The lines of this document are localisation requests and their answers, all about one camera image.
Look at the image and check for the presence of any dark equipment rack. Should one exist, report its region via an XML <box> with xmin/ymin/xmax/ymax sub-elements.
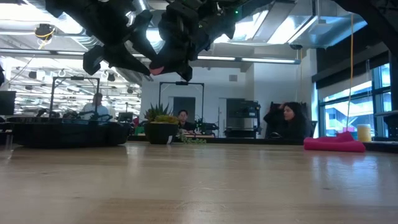
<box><xmin>226</xmin><ymin>98</ymin><xmax>262</xmax><ymax>138</ymax></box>

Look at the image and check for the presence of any pink-red folded cloth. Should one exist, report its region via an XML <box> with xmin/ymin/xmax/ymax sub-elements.
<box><xmin>303</xmin><ymin>131</ymin><xmax>366</xmax><ymax>154</ymax></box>

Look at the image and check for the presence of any black plastic tupperware container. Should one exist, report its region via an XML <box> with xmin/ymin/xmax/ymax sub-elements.
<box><xmin>6</xmin><ymin>116</ymin><xmax>132</xmax><ymax>148</ymax></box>

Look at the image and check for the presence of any black metal pole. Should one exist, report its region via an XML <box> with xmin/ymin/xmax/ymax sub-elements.
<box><xmin>389</xmin><ymin>52</ymin><xmax>398</xmax><ymax>139</ymax></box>

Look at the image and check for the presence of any gray door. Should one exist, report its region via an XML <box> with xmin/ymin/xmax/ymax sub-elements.
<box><xmin>172</xmin><ymin>96</ymin><xmax>197</xmax><ymax>125</ymax></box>

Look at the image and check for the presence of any large black monitor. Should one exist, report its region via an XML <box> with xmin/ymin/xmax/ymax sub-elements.
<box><xmin>0</xmin><ymin>90</ymin><xmax>16</xmax><ymax>116</ymax></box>

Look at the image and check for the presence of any small pink candy piece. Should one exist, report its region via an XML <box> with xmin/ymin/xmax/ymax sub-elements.
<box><xmin>149</xmin><ymin>65</ymin><xmax>165</xmax><ymax>77</ymax></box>

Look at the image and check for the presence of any black aluminium table frame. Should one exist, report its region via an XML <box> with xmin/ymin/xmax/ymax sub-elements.
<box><xmin>129</xmin><ymin>133</ymin><xmax>398</xmax><ymax>154</ymax></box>

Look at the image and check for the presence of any green trailing plant sprig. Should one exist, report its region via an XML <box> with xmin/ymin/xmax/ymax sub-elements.
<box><xmin>177</xmin><ymin>133</ymin><xmax>208</xmax><ymax>146</ymax></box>

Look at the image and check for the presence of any black side desk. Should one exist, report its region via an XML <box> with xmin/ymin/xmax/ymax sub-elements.
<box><xmin>374</xmin><ymin>110</ymin><xmax>398</xmax><ymax>118</ymax></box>

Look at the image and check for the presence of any yellow hanging cord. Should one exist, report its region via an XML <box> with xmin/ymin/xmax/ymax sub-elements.
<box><xmin>346</xmin><ymin>14</ymin><xmax>355</xmax><ymax>131</ymax></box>

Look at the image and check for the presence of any ceiling dome camera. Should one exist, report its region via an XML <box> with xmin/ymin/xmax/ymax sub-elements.
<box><xmin>34</xmin><ymin>23</ymin><xmax>57</xmax><ymax>41</ymax></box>

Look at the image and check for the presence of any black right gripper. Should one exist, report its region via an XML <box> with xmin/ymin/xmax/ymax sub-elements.
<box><xmin>152</xmin><ymin>0</ymin><xmax>237</xmax><ymax>83</ymax></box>

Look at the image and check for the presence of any black plant pot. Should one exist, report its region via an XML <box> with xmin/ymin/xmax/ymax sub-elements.
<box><xmin>143</xmin><ymin>122</ymin><xmax>180</xmax><ymax>145</ymax></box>

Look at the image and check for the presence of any pale yellow cup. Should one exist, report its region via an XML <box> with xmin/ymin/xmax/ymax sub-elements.
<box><xmin>356</xmin><ymin>124</ymin><xmax>372</xmax><ymax>142</ymax></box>

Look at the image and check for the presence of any small black monitor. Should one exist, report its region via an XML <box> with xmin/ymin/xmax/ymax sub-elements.
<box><xmin>117</xmin><ymin>111</ymin><xmax>134</xmax><ymax>123</ymax></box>

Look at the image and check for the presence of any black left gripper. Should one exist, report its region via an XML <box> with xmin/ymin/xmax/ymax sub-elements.
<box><xmin>83</xmin><ymin>0</ymin><xmax>159</xmax><ymax>77</ymax></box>

